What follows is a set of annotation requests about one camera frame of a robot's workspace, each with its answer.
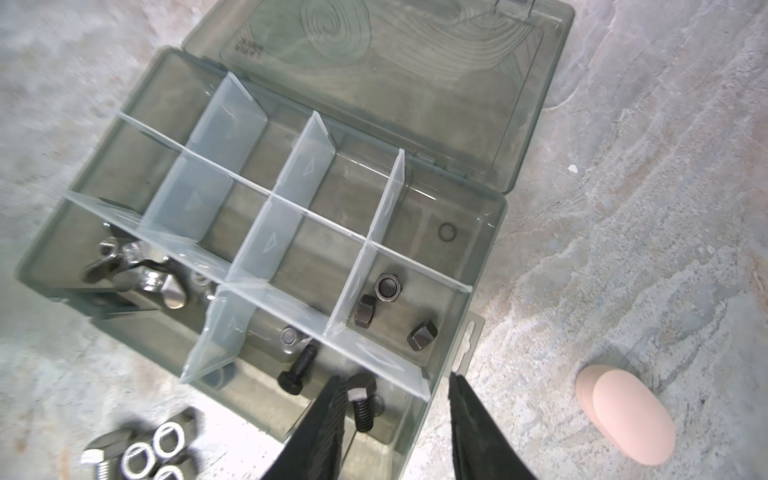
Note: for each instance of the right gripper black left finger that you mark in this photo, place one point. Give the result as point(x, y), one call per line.
point(315, 449)

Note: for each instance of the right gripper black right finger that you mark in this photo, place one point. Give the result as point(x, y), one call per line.
point(479, 448)

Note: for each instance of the pile of screws and nuts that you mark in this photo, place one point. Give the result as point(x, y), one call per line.
point(162, 453)

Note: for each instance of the silver wing nuts cluster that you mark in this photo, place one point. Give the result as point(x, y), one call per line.
point(136, 265)

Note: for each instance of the black hex bolt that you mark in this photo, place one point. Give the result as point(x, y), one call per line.
point(291, 380)

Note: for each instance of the black hex nut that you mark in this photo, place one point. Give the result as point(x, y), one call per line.
point(387, 287)

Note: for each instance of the smoky clear compartment organizer box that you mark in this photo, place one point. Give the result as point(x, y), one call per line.
point(287, 155)

